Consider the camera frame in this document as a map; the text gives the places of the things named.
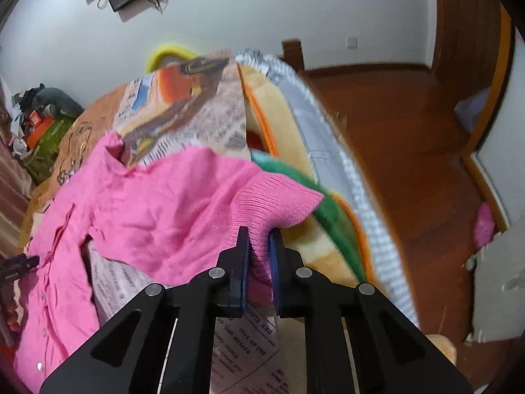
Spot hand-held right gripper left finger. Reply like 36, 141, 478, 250
39, 226, 251, 394

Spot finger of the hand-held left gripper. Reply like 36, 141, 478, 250
0, 255, 40, 282

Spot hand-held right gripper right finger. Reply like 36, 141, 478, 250
268, 228, 474, 394

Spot pink knit cardigan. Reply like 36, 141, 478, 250
12, 131, 325, 394

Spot striped brown curtain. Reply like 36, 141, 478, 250
0, 78, 33, 255

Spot green patterned box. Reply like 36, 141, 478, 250
25, 117, 76, 185

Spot colourful cartoon blanket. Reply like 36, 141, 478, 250
236, 49, 419, 329

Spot orange box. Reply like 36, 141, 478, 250
25, 115, 54, 148

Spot dark grey plush toy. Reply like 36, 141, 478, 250
33, 84, 85, 118

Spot printed blanket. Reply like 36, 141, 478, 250
18, 47, 296, 394

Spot pink cloth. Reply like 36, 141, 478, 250
473, 203, 497, 251

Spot wooden bedpost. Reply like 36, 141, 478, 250
282, 39, 306, 72

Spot wooden door frame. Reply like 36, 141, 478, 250
430, 0, 517, 230

